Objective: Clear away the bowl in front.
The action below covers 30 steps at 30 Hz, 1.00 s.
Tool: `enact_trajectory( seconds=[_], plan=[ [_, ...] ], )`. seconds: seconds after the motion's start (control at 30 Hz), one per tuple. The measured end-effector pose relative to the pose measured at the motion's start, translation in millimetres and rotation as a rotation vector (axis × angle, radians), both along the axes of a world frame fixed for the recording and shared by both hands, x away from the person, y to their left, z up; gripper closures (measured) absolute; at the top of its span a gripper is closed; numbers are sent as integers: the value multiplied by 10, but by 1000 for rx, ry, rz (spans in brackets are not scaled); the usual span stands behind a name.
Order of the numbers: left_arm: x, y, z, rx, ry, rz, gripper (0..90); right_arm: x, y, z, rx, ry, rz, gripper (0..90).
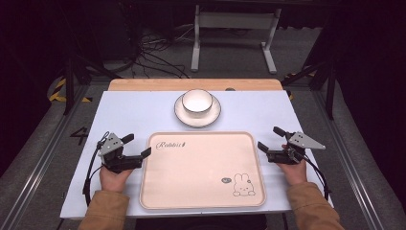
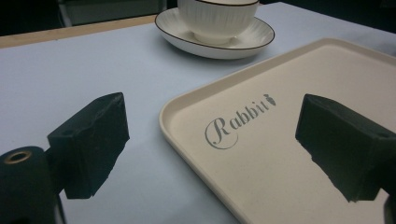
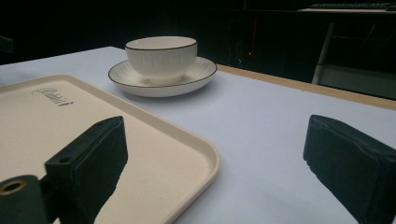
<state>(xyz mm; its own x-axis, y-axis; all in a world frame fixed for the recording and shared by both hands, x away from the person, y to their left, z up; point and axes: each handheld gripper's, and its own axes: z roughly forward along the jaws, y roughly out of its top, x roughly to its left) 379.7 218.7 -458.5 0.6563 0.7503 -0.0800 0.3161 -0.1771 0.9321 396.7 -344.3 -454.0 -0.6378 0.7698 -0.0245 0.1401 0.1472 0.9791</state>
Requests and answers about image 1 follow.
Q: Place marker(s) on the person's left hand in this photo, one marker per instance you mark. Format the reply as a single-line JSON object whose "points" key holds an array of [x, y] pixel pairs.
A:
{"points": [[111, 180]]}

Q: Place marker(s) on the aluminium floor rail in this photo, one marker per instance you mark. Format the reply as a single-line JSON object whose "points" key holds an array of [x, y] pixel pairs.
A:
{"points": [[35, 166], [348, 159]]}

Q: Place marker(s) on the white metal table frame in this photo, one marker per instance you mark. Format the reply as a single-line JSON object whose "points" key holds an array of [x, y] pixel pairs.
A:
{"points": [[234, 20]]}

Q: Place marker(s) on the person's dark clothing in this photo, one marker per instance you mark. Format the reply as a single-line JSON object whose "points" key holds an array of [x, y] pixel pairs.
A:
{"points": [[201, 223]]}

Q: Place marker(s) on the black tripod stand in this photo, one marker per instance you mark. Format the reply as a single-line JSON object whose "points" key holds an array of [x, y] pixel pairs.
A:
{"points": [[322, 75], [73, 73]]}

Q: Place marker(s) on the yellow black floor tape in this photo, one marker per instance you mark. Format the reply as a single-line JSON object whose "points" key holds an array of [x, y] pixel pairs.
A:
{"points": [[57, 93]]}

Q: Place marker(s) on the white bowl dark rim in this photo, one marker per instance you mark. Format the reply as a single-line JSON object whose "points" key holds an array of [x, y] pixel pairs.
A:
{"points": [[197, 101]]}

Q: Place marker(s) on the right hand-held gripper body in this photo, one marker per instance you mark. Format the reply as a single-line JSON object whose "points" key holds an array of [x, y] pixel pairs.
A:
{"points": [[282, 156]]}

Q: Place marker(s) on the white plate dark rim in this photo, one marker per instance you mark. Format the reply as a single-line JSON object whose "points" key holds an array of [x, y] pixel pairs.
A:
{"points": [[198, 120]]}

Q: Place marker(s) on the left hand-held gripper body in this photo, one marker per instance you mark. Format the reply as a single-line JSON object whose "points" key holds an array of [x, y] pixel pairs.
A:
{"points": [[121, 162]]}

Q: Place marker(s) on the white table mat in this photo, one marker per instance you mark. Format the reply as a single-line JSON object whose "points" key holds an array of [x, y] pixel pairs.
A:
{"points": [[127, 111]]}

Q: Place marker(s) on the pink tray rabbit print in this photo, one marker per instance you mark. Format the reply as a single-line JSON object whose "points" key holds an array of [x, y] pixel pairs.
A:
{"points": [[198, 172]]}

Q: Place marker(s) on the person's right hand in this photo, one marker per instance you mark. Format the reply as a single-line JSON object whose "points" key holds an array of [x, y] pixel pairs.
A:
{"points": [[296, 174]]}

